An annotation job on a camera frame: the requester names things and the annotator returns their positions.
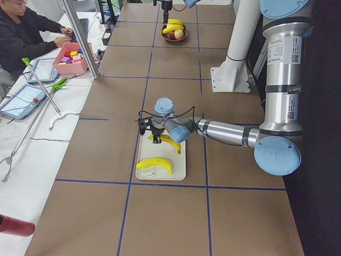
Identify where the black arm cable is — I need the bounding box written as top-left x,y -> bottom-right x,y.
137,105 -> 198,126

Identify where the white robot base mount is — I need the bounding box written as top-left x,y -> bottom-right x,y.
210,0 -> 261,93

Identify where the pink storage box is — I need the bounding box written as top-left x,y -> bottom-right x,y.
53,43 -> 88,75

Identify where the black keyboard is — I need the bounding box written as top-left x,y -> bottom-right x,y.
71,18 -> 89,43

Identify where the white bear tray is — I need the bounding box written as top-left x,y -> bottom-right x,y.
135,131 -> 186,181

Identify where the near blue teach pendant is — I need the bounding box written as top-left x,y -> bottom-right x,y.
1,84 -> 46,119

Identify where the white curved hook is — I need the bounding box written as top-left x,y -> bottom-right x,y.
48,110 -> 79,131

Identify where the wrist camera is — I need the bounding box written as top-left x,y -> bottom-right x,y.
137,117 -> 150,135

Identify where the blue teach pendant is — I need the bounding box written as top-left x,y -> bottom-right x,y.
1,84 -> 46,119
33,58 -> 59,83

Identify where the yellow banana with grey tip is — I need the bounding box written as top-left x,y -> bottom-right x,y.
162,24 -> 184,34

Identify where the bright yellow banana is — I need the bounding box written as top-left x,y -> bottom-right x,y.
136,157 -> 173,175

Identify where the brown wicker basket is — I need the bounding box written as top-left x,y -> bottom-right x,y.
161,23 -> 186,42

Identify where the far blue teach pendant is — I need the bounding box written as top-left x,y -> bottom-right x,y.
33,58 -> 59,83

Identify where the red bottle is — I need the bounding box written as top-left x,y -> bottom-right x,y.
1,214 -> 35,237

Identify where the yellow banana brown tip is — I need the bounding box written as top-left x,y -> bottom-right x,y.
168,19 -> 183,25

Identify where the long reacher grabber tool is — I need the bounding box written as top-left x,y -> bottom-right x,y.
0,57 -> 68,183

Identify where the black labelled box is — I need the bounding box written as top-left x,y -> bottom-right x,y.
102,29 -> 112,45

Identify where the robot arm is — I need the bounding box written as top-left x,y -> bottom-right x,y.
138,1 -> 313,175
160,0 -> 198,25

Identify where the aluminium frame post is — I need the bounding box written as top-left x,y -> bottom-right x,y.
61,0 -> 100,81

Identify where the seated person black jacket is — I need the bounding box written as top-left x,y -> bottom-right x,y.
1,1 -> 74,87

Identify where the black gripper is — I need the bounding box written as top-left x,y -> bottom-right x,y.
148,118 -> 164,144
161,0 -> 173,26

